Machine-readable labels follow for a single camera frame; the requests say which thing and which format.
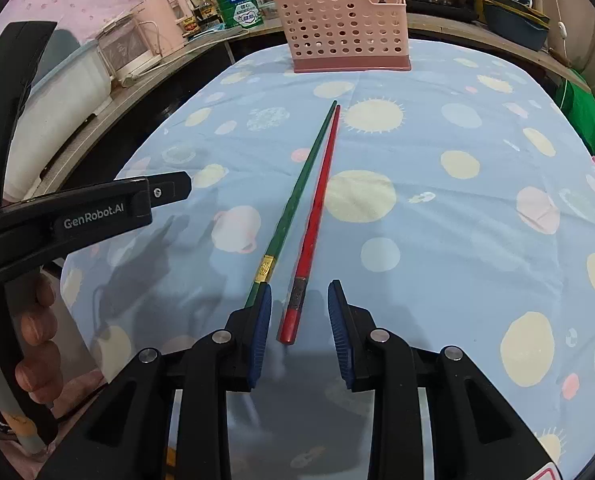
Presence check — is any white plastic tub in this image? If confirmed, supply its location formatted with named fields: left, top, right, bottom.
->
left=27, top=30, right=114, bottom=127

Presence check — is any green cloth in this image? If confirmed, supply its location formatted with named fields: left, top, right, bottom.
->
left=559, top=79, right=595, bottom=157

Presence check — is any white countertop appliance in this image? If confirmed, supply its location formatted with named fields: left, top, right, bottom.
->
left=96, top=14, right=164, bottom=87

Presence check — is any grey tube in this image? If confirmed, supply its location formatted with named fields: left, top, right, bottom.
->
left=0, top=329, right=46, bottom=457

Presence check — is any person's left hand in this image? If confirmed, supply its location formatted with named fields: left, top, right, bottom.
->
left=13, top=274, right=62, bottom=407

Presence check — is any red chopstick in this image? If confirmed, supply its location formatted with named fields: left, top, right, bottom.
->
left=276, top=105, right=342, bottom=346

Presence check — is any pink perforated utensil holder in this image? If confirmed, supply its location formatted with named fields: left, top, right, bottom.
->
left=271, top=0, right=412, bottom=73

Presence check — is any green tin can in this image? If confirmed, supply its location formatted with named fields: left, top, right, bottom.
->
left=213, top=0, right=264, bottom=31

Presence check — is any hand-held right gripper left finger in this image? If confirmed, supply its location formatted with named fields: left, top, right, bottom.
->
left=42, top=284, right=273, bottom=480

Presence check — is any blue baking dish stack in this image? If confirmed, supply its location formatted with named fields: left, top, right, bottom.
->
left=479, top=0, right=551, bottom=52

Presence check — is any blue planet print tablecloth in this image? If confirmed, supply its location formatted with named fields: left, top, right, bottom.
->
left=60, top=40, right=595, bottom=480

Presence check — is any green chopstick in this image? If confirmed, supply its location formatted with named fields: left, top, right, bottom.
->
left=244, top=100, right=339, bottom=312

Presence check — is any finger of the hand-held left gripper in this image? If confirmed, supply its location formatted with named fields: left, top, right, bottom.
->
left=147, top=171, right=194, bottom=207

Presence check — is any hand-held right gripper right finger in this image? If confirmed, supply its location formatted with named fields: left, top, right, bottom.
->
left=327, top=280, right=561, bottom=480

